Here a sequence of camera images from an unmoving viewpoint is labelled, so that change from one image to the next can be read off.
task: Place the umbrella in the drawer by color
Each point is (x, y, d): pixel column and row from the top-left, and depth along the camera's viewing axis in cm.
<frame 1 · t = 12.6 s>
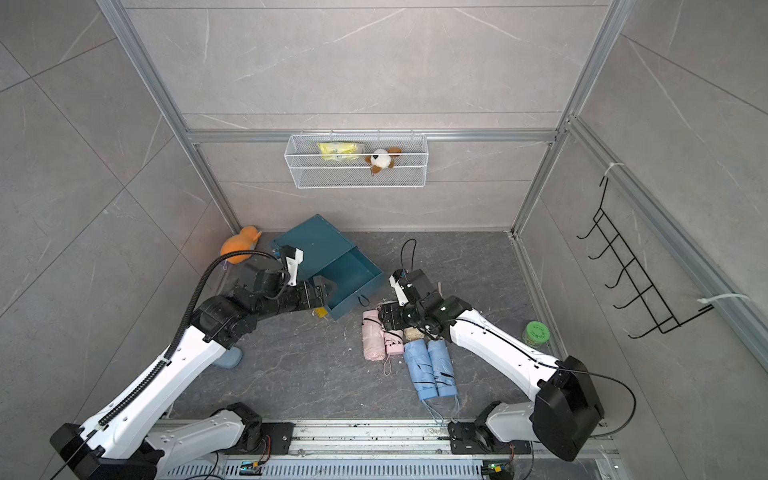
left hand: (323, 284, 71), fingers open
right hand: (390, 313, 80), fingers open
pink folded umbrella left: (374, 335, 90), point 4 cm above the table
pink folded umbrella right: (394, 342, 89), point 3 cm above the table
beige folded umbrella left: (413, 334, 90), point 4 cm above the table
blue folded umbrella left: (422, 370, 82), point 5 cm above the table
blue folded umbrella right: (442, 367, 83), point 4 cm above the table
orange plush toy: (245, 240, 111), point 7 cm above the table
green round lid container: (537, 330, 89), point 5 cm above the table

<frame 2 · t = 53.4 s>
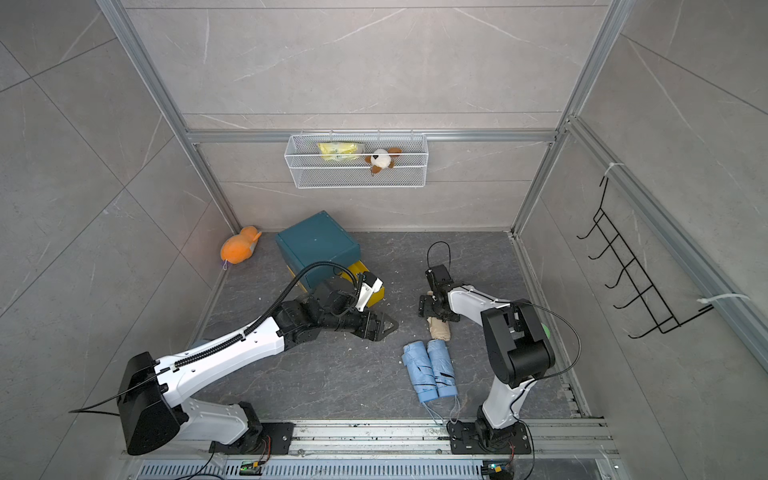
left hand: (390, 319, 71), fingers open
right hand: (435, 310, 97), fingers open
beige folded umbrella right: (439, 328, 90), point 5 cm above the table
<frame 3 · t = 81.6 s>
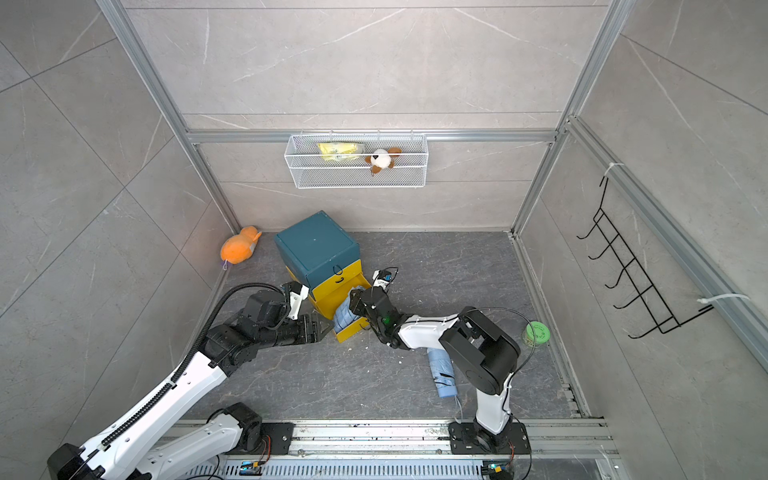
left hand: (326, 321, 74), fingers open
right hand: (355, 294, 90), fingers open
blue folded umbrella left: (344, 314, 90), point 8 cm above the table
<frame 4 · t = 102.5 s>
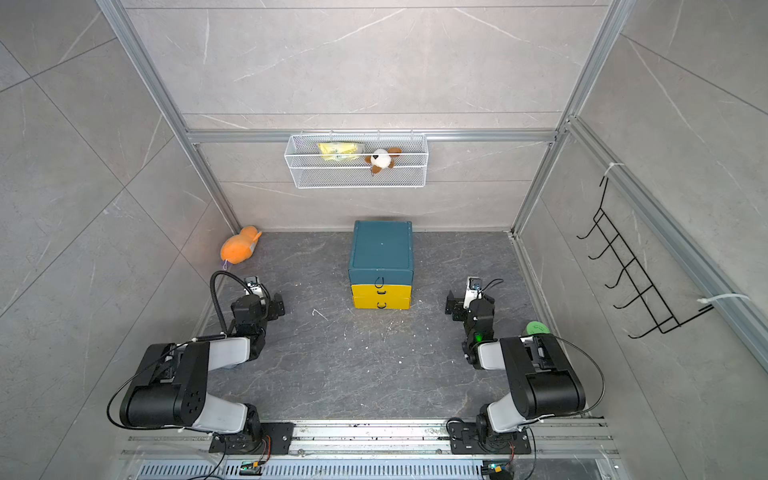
left hand: (261, 292, 93), fingers open
right hand: (467, 291, 93), fingers open
